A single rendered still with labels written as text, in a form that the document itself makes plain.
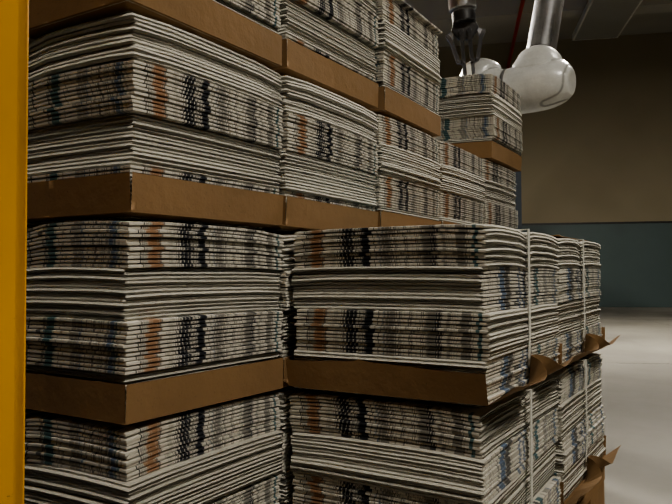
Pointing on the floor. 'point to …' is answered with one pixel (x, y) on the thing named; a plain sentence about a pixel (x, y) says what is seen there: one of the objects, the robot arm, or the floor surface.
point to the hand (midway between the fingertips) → (469, 74)
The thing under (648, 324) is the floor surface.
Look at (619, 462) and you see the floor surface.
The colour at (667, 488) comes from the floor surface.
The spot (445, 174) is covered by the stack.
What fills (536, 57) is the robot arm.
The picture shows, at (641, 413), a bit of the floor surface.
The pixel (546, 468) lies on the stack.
